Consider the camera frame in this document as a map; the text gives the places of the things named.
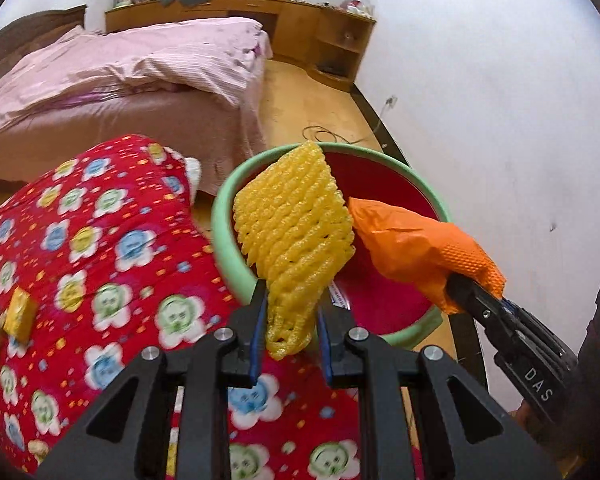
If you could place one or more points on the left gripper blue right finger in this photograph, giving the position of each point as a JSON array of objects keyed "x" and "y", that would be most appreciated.
[{"x": 324, "y": 342}]

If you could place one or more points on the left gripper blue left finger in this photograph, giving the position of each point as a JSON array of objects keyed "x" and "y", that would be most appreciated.
[{"x": 258, "y": 310}]

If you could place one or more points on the yellow foam fruit net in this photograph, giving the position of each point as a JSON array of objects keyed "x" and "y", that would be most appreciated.
[{"x": 295, "y": 230}]

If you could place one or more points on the orange foam wrapper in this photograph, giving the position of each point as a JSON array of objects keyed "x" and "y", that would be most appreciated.
[{"x": 410, "y": 248}]

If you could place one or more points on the red bin with green rim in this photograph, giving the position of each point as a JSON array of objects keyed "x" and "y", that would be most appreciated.
[{"x": 391, "y": 284}]

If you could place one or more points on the red flower-pattern blanket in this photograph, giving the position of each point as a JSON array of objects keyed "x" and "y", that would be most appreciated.
[{"x": 105, "y": 247}]

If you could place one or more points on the bed with brown sheet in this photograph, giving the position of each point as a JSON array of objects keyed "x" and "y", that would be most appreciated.
[{"x": 194, "y": 123}]

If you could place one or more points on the small yellow box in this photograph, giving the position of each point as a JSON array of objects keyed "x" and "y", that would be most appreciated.
[{"x": 20, "y": 316}]

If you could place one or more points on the wooden desk cabinet unit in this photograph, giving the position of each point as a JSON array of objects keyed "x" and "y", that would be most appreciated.
[{"x": 328, "y": 43}]

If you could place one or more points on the pink quilt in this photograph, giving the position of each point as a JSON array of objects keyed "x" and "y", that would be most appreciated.
[{"x": 213, "y": 55}]

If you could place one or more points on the dark wooden headboard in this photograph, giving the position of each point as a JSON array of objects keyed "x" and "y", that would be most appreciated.
[{"x": 23, "y": 30}]

